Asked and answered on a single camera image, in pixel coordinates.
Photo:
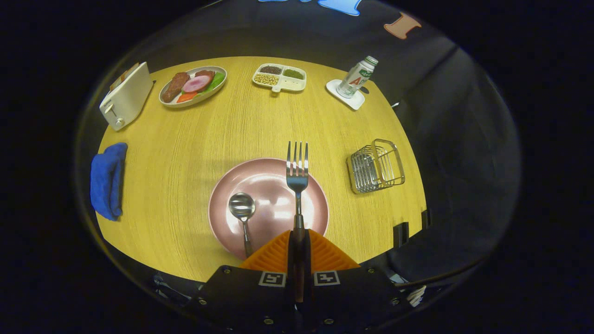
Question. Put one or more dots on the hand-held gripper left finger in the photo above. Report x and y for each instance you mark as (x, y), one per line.
(241, 292)

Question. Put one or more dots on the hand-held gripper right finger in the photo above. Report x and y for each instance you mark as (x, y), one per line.
(352, 294)

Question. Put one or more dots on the pale crumpled bag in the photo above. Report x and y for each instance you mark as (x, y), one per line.
(417, 296)

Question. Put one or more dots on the black table clamp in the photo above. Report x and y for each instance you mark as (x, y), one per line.
(426, 218)
(401, 234)

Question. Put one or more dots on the pink round plate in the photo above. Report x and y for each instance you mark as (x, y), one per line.
(269, 185)

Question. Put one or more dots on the blue cloth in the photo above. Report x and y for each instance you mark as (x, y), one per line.
(106, 181)

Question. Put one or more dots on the white square coaster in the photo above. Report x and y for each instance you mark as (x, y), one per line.
(352, 102)

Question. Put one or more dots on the orange carrot slice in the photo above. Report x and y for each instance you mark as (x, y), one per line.
(186, 97)

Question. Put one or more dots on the oval white food plate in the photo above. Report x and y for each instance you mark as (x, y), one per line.
(216, 88)

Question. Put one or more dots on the green lettuce leaf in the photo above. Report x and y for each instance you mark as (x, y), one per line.
(216, 81)

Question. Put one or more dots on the pink ham slice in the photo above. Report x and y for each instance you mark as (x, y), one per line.
(196, 84)

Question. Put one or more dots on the white divided dish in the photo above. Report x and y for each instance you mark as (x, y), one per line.
(292, 85)

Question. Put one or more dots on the pile of yellow beans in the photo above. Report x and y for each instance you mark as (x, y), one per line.
(266, 79)

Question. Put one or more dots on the white drink bottle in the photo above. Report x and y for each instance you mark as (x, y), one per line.
(355, 79)

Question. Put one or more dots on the long brown meat piece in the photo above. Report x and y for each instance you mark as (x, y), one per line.
(175, 86)

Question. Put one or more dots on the small brown meat piece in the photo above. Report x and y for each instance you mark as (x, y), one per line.
(205, 73)

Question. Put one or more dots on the pile of dark beans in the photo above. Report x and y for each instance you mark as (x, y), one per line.
(270, 70)

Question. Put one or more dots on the white toaster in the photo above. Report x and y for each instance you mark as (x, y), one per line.
(130, 97)

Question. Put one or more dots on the pile of green beans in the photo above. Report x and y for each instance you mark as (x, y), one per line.
(293, 73)

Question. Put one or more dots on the brown toast slice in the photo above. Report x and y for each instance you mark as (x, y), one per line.
(125, 75)

